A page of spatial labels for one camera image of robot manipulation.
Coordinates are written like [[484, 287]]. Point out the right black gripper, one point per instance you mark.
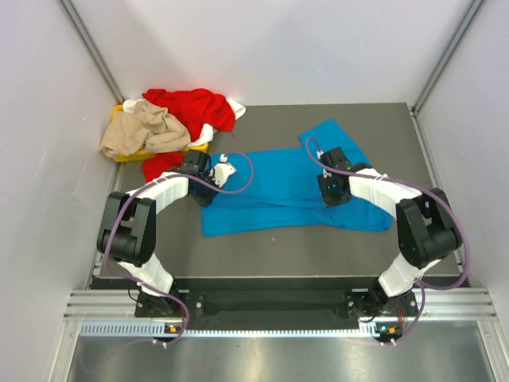
[[329, 200]]

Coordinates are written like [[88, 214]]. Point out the right corner aluminium post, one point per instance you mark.
[[453, 44]]

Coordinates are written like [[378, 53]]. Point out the yellow plastic bin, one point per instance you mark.
[[142, 155]]

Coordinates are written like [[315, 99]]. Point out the aluminium frame rail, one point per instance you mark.
[[461, 304]]

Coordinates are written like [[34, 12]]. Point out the red t shirt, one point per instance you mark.
[[193, 109]]

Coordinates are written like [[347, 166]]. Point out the blue t shirt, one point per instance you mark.
[[278, 189]]

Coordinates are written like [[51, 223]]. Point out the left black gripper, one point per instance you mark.
[[204, 201]]

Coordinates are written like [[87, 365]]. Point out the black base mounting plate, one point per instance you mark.
[[246, 305]]

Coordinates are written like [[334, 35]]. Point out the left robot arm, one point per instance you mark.
[[127, 234]]

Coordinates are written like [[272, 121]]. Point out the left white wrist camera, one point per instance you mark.
[[222, 171]]

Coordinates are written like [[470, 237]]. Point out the left corner aluminium post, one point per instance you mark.
[[82, 32]]

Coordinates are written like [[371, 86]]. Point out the corner aluminium post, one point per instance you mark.
[[82, 32], [453, 44]]

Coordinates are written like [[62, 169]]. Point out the white t shirt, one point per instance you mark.
[[207, 131]]

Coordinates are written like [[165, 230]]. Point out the beige t shirt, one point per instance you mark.
[[142, 125]]

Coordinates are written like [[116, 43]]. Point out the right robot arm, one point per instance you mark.
[[426, 232]]

